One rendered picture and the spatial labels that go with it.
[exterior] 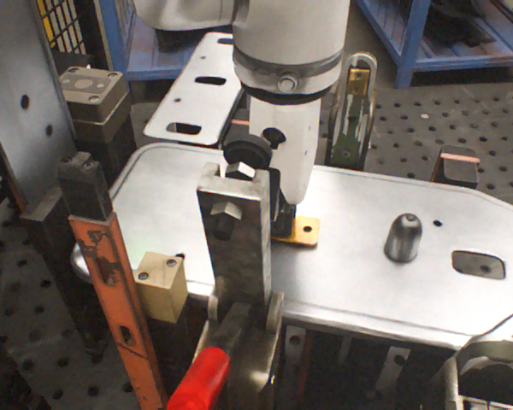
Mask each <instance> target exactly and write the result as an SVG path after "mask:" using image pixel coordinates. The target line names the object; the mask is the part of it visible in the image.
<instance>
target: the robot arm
mask: <svg viewBox="0 0 513 410"><path fill-rule="evenodd" d="M128 3H129V5H130V6H132V7H131V9H133V10H134V12H135V13H136V15H137V16H138V17H139V19H140V20H142V21H143V22H144V23H145V24H147V25H149V26H153V27H155V28H158V30H161V29H162V30H163V31H170V30H192V29H200V28H206V27H213V26H225V25H233V53H232V59H233V69H234V72H235V74H236V76H237V77H238V78H239V82H240V86H242V87H243V89H244V90H245V91H246V92H247V93H248V94H249V95H251V112H250V118H249V122H250V132H249V134H254V135H257V136H258V137H260V138H262V139H263V140H265V141H266V142H267V144H268V146H270V147H271V149H272V151H273V156H272V161H271V163H270V166H268V168H267V169H266V170H267V172H268V179H270V232H271V233H275V234H280V235H287V236H290V235H291V234H292V221H293V218H295V216H297V212H298V205H299V204H301V203H302V202H303V201H304V198H305V195H306V191H307V188H308V183H309V180H310V177H311V174H312V169H313V165H314V161H315V153H316V148H317V140H318V126H319V115H320V105H321V97H323V96H326V94H327V93H328V92H330V90H331V89H332V87H333V83H334V81H335V80H336V79H337V78H338V77H339V72H341V67H342V59H343V53H344V46H345V32H346V26H347V19H348V12H349V6H350V0H128Z"/></svg>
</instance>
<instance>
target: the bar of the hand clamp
mask: <svg viewBox="0 0 513 410"><path fill-rule="evenodd" d="M272 156H273V151H272V149H271V147H270V146H268V144H267V142H266V141H265V140H263V139H262V138H260V137H258V136H257V135H254V134H249V133H238V134H235V135H232V136H231V137H230V138H228V139H227V141H226V144H225V147H224V149H223V157H224V159H225V161H226V163H227V164H228V165H227V167H226V170H225V173H224V174H225V178H223V177H221V170H220V164H219V163H214V162H209V161H208V162H206V164H205V167H204V170H203V174H201V176H200V179H199V181H198V186H197V188H196V194H197V200H198V206H199V211H200V216H201V220H202V221H203V228H204V233H205V237H206V243H207V247H208V251H209V259H210V264H211V269H212V273H213V278H214V282H215V286H216V290H217V295H218V300H219V304H220V308H221V316H222V320H223V319H224V318H225V316H226V315H227V313H228V312H229V311H230V308H231V306H232V305H233V301H234V302H243V303H247V304H251V305H255V313H256V326H257V329H258V330H263V331H265V330H266V318H267V312H268V304H269V303H270V300H271V296H272V294H271V236H270V179H268V172H267V170H266V169H267V168H268V166H270V163H271V161H272Z"/></svg>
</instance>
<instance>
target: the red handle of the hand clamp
mask: <svg viewBox="0 0 513 410"><path fill-rule="evenodd" d="M254 312H255V305H251V304H247V303H243V302H234V301H233V305H232V306H231V308H230V311H229V312H228V313H227V315H226V316H225V318H224V319H223V321H222V322H221V324H220V327H219V328H218V330H217V332H216V333H215V335H214V336H213V337H212V338H211V339H210V342H209V344H208V346H207V348H204V349H203V350H202V351H201V352H200V353H199V354H198V355H197V356H196V359H195V360H194V361H193V363H192V365H191V366H190V368H189V370H188V371H187V373H186V375H185V377H184V378H183V380H182V381H180V384H179V385H178V387H177V388H176V390H175V392H174V394H173V395H172V397H171V399H170V400H169V402H168V410H213V407H214V405H215V403H216V401H217V399H218V396H219V394H220V393H221V389H222V387H223V385H224V383H225V381H227V378H228V376H229V374H230V371H231V368H232V362H231V361H232V359H233V356H234V354H235V352H236V350H237V348H238V346H239V344H240V341H242V338H243V336H244V334H245V332H246V330H247V328H248V326H249V323H250V322H251V319H252V316H253V314H254Z"/></svg>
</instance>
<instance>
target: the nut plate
mask: <svg viewBox="0 0 513 410"><path fill-rule="evenodd" d="M320 224H321V221H320V219H318V218H316V217H310V216H304V215H299V214H297V216H295V218H293V221H292V234H291V235H290V236H287V235H280V234H275V233H271V232H270V236H271V238H273V239H274V240H279V241H284V242H289V243H299V244H304V245H309V246H314V245H316V244H317V240H318V235H319V230H320ZM304 228H310V229H311V230H312V232H311V233H306V232H304V231H303V229H304Z"/></svg>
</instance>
